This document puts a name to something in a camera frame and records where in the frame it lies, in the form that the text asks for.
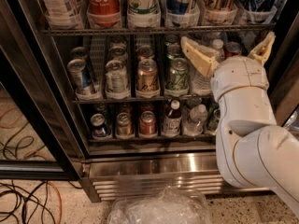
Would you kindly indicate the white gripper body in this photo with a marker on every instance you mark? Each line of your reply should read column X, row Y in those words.
column 239, row 75

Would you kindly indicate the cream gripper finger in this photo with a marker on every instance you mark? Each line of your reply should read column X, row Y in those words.
column 204, row 59
column 262, row 51

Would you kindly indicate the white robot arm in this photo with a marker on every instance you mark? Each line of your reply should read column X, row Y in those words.
column 251, row 149

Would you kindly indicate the rear red Coca-Cola can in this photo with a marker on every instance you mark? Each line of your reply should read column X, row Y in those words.
column 231, row 49

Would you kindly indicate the clear water bottle middle shelf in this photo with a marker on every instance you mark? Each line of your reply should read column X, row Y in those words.
column 200, row 85

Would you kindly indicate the clear water bottle shelf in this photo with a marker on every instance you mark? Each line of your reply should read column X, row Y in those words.
column 200, row 85
column 194, row 123

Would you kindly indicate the green can middle shelf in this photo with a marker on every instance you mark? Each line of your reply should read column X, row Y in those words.
column 176, row 79

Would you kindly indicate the green can shelf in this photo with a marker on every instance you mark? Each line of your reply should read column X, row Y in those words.
column 213, row 121
column 176, row 79

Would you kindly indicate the green can bottom shelf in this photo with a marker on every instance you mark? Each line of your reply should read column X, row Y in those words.
column 213, row 121

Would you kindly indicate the gold can middle shelf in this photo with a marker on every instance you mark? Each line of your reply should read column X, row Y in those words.
column 147, row 75

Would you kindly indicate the clear water bottle bottom shelf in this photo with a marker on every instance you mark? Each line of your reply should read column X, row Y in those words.
column 194, row 123

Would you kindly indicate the red can bottom shelf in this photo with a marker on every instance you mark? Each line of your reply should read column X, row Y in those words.
column 147, row 123

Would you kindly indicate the silver white can middle shelf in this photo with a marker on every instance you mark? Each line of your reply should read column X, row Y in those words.
column 116, row 76

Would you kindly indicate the gold can bottom shelf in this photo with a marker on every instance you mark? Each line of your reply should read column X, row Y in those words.
column 124, row 124

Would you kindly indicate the stainless steel glass-door fridge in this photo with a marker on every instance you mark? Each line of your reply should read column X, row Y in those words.
column 131, row 96

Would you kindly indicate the blue Pepsi can bottom shelf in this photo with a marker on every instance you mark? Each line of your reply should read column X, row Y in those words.
column 100, row 127

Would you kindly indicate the blue silver can middle shelf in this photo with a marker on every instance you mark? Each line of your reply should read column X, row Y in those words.
column 80, row 74

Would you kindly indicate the rear silver can far left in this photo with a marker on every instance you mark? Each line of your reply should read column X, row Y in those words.
column 79, row 52

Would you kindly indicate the white water bottle top shelf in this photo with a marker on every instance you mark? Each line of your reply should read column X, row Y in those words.
column 64, row 14

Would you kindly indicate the dark juice bottle white cap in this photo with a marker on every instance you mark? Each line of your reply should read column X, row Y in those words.
column 172, row 119

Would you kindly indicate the clear plastic bag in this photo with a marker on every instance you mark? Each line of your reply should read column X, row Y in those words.
column 169, row 206

